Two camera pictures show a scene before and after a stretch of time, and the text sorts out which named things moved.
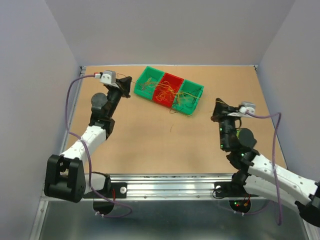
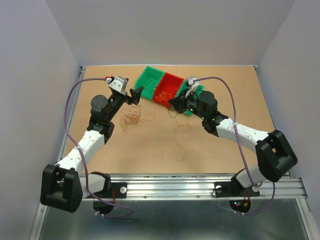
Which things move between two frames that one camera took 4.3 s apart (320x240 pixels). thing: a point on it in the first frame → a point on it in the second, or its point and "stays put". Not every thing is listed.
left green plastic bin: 147,82 stays put
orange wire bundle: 169,92 → 132,116
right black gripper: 222,111 → 178,103
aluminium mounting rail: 166,186 stays put
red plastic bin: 168,87 stays put
